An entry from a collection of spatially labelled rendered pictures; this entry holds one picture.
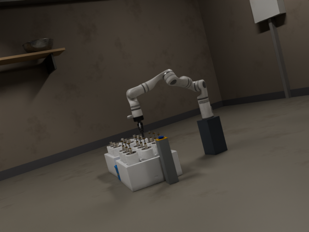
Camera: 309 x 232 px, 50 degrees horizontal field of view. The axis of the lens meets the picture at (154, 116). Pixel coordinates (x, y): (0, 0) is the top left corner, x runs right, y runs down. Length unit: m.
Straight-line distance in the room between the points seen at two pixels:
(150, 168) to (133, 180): 0.15
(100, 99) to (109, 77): 0.40
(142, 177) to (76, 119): 2.93
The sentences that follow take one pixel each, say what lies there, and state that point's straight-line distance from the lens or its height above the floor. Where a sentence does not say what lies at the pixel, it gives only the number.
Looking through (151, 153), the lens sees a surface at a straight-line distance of 2.38.
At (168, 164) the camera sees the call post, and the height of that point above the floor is 0.14.
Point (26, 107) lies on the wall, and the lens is 4.99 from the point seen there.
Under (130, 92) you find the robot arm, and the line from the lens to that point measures 2.33.
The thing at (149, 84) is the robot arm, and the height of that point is 0.69.
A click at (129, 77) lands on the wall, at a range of 5.55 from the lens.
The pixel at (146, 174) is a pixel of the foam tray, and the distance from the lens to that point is 2.35.
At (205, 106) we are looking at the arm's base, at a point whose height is 0.41.
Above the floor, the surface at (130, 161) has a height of 0.20.
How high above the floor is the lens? 0.64
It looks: 4 degrees down
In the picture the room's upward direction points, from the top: 15 degrees counter-clockwise
